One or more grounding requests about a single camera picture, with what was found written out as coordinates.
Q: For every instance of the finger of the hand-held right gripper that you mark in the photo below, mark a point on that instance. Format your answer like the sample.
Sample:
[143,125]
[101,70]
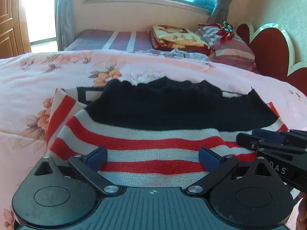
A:
[249,141]
[268,134]

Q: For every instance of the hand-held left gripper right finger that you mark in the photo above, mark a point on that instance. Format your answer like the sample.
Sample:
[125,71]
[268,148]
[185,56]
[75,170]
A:
[209,158]

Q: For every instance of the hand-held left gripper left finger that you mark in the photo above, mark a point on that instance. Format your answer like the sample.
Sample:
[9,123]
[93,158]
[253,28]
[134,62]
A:
[97,157]

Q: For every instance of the striped knit sweater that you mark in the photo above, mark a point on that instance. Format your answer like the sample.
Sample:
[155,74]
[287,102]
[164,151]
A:
[148,129]

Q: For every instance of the red and white headboard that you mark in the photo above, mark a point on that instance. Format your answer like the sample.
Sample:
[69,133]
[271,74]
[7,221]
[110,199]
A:
[271,48]

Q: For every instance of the striped pillow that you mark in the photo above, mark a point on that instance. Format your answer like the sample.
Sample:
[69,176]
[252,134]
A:
[232,52]

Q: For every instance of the pink floral bedsheet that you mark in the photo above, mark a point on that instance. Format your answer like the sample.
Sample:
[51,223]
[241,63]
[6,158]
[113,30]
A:
[28,83]

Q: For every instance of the light blue cloth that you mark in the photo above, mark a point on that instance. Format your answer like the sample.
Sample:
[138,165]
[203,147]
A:
[182,54]

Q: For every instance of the colourful shiny trinket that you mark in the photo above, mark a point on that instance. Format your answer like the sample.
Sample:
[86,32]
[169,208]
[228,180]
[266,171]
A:
[226,28]

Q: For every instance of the purple striped bed sheet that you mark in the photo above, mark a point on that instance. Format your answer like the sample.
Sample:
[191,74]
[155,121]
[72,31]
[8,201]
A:
[103,40]

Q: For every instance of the folded yellow red blanket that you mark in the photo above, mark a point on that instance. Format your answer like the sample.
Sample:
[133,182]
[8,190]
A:
[177,39]

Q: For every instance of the grey curtain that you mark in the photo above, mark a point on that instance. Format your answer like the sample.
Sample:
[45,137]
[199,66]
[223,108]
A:
[63,14]
[221,4]

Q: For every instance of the blue quilt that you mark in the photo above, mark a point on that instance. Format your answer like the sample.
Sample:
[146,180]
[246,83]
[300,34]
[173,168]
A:
[199,1]

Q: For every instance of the brown wooden door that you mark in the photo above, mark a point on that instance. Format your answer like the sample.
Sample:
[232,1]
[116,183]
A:
[9,24]

